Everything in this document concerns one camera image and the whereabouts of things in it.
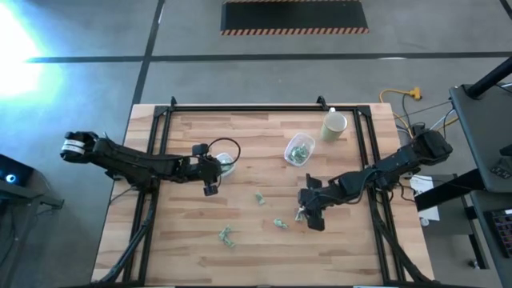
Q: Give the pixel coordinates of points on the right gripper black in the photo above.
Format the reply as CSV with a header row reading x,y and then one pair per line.
x,y
316,198

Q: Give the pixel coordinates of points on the green paper packet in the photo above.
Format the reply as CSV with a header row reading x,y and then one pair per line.
x,y
226,168
260,198
303,159
226,236
302,149
228,161
295,155
300,214
280,224

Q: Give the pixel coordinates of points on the beige can with clear lid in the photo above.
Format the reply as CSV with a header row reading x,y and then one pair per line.
x,y
333,127

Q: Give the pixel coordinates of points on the black device with blue light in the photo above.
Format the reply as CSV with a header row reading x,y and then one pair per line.
x,y
20,170

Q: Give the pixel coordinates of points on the dark grey low desk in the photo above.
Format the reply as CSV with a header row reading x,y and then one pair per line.
x,y
480,240

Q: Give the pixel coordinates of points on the black keypad device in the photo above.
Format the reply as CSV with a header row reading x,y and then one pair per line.
x,y
502,168

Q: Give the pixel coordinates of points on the black power strip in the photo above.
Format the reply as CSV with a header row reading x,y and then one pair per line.
x,y
418,128

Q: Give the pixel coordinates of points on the black desk leg beam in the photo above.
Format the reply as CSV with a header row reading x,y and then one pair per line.
x,y
448,192

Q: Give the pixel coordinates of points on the black pole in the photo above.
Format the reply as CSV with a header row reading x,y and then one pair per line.
x,y
490,78

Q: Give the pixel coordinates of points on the black keyboard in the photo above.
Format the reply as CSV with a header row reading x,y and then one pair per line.
x,y
504,232

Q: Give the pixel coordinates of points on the black aluminium table frame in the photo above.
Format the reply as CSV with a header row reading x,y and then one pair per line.
x,y
260,108

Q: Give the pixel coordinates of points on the black hazard-striped floor mat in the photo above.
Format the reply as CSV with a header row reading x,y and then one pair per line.
x,y
294,16

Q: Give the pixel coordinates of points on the small clear plastic container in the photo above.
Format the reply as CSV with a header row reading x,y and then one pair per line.
x,y
231,171

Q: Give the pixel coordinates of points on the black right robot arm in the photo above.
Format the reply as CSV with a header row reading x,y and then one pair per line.
x,y
384,168

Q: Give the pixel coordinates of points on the white paper sheet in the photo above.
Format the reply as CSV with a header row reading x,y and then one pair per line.
x,y
424,188

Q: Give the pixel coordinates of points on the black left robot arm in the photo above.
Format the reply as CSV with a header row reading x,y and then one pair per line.
x,y
132,162

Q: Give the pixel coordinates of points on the large clear plastic container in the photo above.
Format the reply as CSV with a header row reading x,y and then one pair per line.
x,y
310,140

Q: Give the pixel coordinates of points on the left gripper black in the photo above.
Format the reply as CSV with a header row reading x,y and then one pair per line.
x,y
204,170

